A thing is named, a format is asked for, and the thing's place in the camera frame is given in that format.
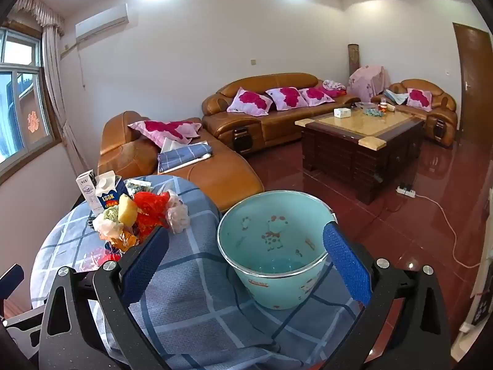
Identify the red window decoration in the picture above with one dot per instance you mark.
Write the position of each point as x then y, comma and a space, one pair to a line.
33, 121

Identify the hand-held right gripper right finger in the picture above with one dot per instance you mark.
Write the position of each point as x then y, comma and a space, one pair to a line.
346, 262

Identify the folded blue checked sheet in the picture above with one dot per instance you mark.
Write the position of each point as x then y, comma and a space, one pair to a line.
185, 158

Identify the white carton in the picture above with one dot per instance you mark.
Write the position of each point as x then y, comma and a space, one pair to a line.
86, 192

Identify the white power strip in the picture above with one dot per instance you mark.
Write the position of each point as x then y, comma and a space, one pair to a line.
406, 190

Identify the pink crumpled blanket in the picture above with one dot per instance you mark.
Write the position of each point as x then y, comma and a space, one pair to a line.
333, 86

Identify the white tissue box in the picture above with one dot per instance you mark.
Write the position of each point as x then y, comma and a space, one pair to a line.
342, 112

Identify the dark wooden coffee table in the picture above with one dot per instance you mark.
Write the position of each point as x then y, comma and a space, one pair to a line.
346, 162

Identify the pale pink curtain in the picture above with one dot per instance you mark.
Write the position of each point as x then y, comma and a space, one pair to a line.
54, 69

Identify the pink cloth cover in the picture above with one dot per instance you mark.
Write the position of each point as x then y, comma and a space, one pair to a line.
368, 83

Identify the light blue cloth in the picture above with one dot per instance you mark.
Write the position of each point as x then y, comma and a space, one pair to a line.
394, 97

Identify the long brown leather sofa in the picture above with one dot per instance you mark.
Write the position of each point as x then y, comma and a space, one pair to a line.
285, 123

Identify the light blue cartoon bucket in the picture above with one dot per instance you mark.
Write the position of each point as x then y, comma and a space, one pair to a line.
269, 289

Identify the blue milk carton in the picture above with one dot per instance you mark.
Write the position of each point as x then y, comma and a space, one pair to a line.
109, 194

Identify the white plastic bag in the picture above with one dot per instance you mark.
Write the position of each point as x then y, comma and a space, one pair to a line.
177, 216

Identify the white folded cloth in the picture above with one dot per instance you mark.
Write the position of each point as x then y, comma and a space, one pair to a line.
169, 144

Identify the pale green plastic bag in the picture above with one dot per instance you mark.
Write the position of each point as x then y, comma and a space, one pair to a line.
108, 221

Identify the white air conditioner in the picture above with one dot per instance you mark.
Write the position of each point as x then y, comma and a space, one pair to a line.
102, 21

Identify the red blue snack wrapper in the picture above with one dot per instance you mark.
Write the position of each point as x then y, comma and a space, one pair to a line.
96, 257

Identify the brown leather chaise sofa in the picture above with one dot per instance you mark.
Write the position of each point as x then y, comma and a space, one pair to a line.
215, 177

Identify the silver foil snack packet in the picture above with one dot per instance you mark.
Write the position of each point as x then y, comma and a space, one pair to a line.
136, 187

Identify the brown leather armchair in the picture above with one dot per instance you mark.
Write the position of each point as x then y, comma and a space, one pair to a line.
443, 123

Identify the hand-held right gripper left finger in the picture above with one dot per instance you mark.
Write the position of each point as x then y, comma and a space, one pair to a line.
146, 266

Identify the window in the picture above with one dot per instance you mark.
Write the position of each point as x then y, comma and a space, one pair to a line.
19, 104

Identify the pile of small blue packets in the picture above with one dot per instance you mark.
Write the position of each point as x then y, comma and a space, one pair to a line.
373, 113

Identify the red plastic bag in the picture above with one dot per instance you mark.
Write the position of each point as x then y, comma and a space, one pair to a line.
150, 208

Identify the yellow orange plastic bag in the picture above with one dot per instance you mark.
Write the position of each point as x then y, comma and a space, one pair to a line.
125, 239

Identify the brown wooden door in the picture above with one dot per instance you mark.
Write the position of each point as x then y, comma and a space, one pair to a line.
475, 84

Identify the rolled brown mat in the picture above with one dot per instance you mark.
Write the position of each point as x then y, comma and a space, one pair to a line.
353, 56

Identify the pink floral pillow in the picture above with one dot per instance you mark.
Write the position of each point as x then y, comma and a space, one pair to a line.
419, 98
287, 98
250, 102
317, 96
165, 131

